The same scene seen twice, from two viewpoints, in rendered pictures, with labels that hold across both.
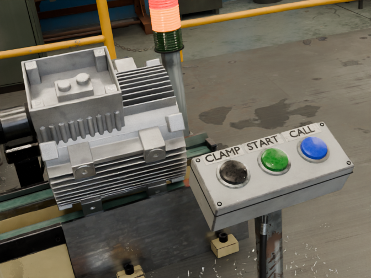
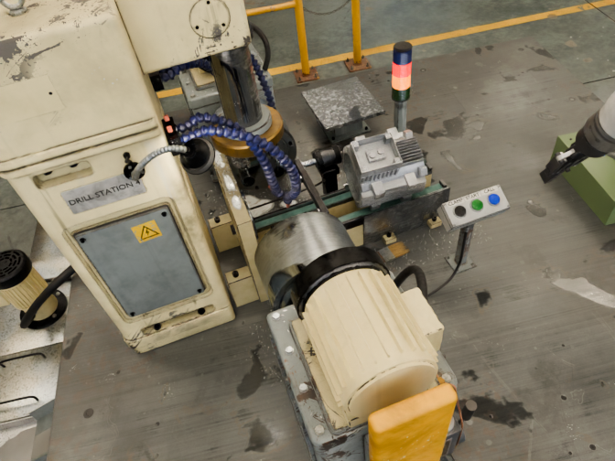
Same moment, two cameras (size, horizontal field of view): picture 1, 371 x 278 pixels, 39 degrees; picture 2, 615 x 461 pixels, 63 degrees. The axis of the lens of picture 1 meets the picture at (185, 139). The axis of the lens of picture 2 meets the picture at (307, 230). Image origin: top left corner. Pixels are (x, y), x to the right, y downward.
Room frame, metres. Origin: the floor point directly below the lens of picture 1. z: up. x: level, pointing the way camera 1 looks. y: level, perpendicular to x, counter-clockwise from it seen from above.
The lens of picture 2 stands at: (-0.41, 0.28, 2.04)
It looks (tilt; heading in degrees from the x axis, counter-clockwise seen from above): 48 degrees down; 5
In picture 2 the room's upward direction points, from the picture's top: 9 degrees counter-clockwise
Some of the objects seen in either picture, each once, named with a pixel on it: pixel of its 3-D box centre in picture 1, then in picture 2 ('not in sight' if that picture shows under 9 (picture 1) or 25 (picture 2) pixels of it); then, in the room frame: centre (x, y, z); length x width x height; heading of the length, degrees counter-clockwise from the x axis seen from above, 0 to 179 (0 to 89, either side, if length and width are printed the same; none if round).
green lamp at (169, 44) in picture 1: (168, 38); (401, 91); (1.06, 0.01, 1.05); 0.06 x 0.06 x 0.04
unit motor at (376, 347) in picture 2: not in sight; (387, 367); (0.02, 0.21, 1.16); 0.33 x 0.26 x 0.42; 18
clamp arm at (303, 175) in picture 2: not in sight; (311, 187); (0.67, 0.34, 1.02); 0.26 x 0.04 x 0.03; 18
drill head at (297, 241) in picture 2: not in sight; (319, 287); (0.29, 0.33, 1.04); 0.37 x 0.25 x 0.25; 18
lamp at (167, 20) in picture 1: (165, 17); (401, 79); (1.06, 0.01, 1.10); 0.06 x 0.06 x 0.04
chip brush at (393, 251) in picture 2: not in sight; (378, 258); (0.55, 0.15, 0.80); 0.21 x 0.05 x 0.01; 113
